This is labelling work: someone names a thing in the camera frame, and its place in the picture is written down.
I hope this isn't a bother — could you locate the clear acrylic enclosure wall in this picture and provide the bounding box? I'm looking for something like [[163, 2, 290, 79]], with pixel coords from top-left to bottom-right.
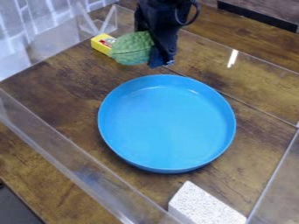
[[0, 2, 299, 224]]

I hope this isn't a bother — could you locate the blue round plastic tray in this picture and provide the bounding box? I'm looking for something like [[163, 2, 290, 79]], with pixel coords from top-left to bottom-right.
[[98, 74, 238, 173]]

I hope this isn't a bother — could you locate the green bumpy bitter gourd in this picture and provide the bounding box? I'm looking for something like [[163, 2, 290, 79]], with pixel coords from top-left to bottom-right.
[[110, 31, 155, 66]]

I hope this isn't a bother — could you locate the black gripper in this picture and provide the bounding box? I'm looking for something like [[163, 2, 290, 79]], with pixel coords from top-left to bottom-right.
[[135, 0, 195, 68]]

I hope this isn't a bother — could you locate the black cable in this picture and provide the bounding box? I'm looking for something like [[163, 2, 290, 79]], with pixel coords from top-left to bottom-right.
[[173, 0, 202, 26]]

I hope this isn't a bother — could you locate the yellow rectangular block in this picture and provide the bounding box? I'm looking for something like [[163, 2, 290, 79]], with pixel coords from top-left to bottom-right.
[[91, 33, 117, 55]]

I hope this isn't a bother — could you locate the white speckled foam block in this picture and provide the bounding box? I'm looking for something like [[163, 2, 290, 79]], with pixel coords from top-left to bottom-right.
[[169, 181, 247, 224]]

